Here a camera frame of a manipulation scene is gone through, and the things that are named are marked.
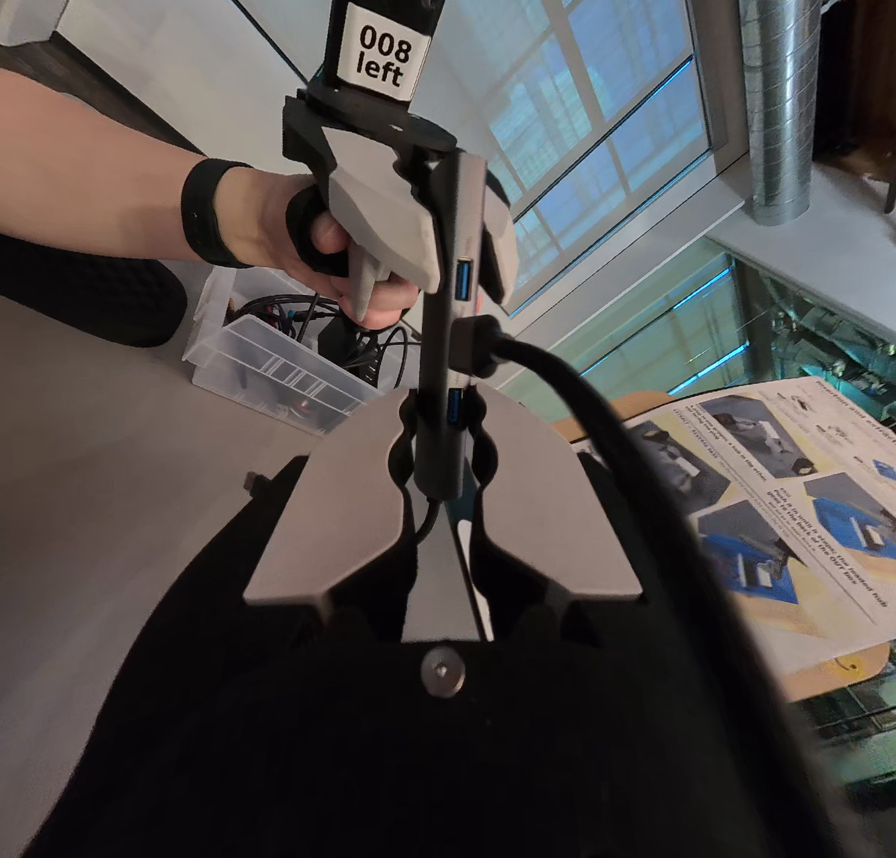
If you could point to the instruction sheet on stand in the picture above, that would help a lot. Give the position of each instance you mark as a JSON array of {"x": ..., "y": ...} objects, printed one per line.
[{"x": 840, "y": 669}]

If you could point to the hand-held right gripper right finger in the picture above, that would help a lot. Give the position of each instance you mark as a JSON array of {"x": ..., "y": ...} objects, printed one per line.
[{"x": 560, "y": 522}]

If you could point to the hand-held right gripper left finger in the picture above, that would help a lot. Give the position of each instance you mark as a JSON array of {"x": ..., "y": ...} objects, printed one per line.
[{"x": 329, "y": 522}]

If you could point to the silver spiral air duct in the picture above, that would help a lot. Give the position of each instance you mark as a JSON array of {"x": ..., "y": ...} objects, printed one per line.
[{"x": 780, "y": 102}]

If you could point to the person's left forearm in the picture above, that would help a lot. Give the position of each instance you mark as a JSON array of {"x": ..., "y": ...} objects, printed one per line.
[{"x": 91, "y": 165}]

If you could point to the clear plastic bin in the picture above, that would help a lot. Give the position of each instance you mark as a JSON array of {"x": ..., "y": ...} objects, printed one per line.
[{"x": 266, "y": 368}]

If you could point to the black mesh wrist rest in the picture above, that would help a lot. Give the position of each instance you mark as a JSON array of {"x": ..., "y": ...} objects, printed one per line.
[{"x": 91, "y": 291}]

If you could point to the printed instruction poster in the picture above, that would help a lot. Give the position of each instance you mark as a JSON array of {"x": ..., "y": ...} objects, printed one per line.
[{"x": 805, "y": 522}]

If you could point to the grey slim USB hub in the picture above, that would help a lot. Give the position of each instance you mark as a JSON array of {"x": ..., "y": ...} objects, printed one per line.
[{"x": 458, "y": 200}]

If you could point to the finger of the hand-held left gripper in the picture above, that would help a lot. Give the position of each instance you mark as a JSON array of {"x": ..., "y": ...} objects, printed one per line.
[
  {"x": 502, "y": 249},
  {"x": 378, "y": 200}
]

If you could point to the person's left hand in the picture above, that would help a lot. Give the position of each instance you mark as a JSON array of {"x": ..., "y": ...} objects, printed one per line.
[{"x": 259, "y": 214}]

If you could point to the black wrist band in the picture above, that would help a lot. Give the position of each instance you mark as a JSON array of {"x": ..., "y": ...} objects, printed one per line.
[{"x": 203, "y": 221}]

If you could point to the window with white blinds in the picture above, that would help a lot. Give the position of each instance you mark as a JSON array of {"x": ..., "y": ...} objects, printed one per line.
[{"x": 595, "y": 67}]

